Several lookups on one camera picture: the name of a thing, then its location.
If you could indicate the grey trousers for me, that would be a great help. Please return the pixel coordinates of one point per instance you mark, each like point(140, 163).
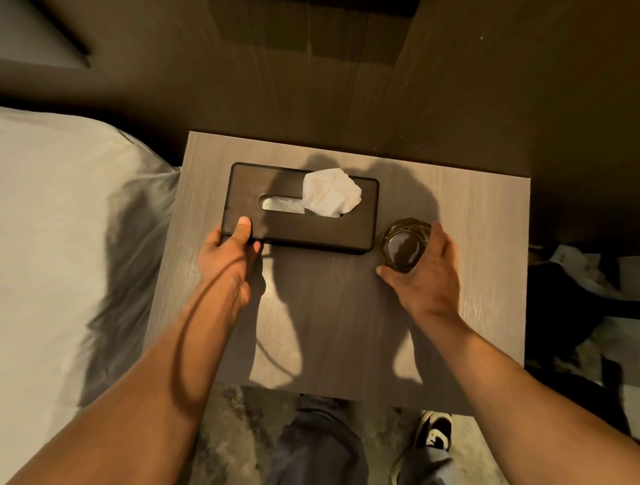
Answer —
point(320, 444)

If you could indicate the black bag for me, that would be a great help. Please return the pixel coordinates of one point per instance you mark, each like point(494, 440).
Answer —
point(560, 320)

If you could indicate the dark brown tissue box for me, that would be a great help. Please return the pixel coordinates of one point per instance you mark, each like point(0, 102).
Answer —
point(280, 230)

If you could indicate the person's right hand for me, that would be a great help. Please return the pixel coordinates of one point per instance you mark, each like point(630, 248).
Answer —
point(435, 285)

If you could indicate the person's left forearm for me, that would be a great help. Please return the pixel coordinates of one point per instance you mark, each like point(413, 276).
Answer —
point(150, 389)

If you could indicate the black and white sneaker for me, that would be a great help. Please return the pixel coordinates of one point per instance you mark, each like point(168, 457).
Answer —
point(435, 432)

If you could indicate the clear glass tumbler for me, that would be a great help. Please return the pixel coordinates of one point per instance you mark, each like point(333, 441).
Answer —
point(404, 247)

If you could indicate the person's left hand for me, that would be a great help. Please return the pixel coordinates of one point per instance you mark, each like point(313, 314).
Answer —
point(225, 265)

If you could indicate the white tissue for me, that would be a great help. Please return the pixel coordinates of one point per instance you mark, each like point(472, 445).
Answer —
point(330, 195)

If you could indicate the person's right thumb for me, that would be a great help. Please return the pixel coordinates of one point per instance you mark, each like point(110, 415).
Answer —
point(392, 279)

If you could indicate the person's right forearm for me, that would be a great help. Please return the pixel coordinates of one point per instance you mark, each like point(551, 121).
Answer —
point(510, 399)

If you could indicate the person's left thumb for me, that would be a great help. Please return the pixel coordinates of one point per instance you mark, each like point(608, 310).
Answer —
point(243, 230)

